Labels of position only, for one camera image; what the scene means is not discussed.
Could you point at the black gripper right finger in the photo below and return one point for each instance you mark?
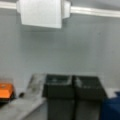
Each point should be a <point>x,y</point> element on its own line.
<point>89,95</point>

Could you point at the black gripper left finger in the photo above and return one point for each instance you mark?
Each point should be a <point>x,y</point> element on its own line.
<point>59,92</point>

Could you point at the orange clamp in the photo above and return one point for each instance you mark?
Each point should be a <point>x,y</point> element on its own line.
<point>6,91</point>

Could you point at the white cable adapter box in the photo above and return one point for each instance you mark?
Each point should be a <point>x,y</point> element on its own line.
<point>44,13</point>

